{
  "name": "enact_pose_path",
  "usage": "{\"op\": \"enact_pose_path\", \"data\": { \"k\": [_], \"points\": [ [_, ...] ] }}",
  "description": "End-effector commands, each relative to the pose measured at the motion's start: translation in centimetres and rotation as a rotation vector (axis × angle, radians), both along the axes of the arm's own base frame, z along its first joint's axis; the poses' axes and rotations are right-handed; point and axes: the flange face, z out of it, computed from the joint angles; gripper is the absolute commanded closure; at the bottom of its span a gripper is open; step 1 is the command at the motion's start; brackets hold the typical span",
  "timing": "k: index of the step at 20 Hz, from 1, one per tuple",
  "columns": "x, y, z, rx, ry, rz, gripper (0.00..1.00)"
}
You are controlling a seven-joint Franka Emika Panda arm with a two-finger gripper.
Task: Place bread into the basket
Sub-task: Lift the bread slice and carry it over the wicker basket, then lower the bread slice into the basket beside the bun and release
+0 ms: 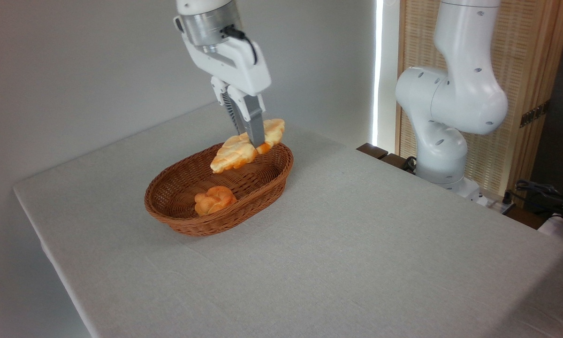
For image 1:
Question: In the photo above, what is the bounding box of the brown oval wicker basket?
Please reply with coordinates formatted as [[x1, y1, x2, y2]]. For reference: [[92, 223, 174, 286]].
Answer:
[[144, 140, 294, 237]]

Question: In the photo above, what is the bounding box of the small orange knotted bread roll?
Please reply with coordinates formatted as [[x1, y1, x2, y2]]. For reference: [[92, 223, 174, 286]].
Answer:
[[194, 185, 237, 216]]

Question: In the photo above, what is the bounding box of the long pale braided bread loaf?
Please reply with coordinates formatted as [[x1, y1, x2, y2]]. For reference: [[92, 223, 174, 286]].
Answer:
[[210, 118, 286, 174]]

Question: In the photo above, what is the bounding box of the black cable bundle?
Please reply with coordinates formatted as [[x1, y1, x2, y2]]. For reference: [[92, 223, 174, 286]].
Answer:
[[508, 178, 563, 222]]

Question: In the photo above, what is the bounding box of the dark metal hinge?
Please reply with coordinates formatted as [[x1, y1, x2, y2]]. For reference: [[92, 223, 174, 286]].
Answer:
[[520, 101, 550, 128]]

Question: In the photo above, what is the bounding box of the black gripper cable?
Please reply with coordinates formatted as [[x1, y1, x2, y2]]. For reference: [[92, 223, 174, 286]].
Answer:
[[223, 25, 259, 65]]

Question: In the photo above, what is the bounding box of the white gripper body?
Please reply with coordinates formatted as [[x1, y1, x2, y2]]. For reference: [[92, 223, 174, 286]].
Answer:
[[182, 32, 272, 97]]

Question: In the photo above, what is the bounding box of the grey tablecloth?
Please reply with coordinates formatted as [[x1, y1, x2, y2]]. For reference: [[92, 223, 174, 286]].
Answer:
[[13, 101, 563, 338]]

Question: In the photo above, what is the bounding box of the dark brown wooden base table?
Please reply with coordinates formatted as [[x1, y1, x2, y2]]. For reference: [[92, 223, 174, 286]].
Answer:
[[357, 143, 547, 230]]

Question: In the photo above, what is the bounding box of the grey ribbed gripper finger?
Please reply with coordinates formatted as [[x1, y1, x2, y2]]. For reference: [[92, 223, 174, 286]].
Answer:
[[210, 76, 246, 135], [227, 84, 266, 148]]

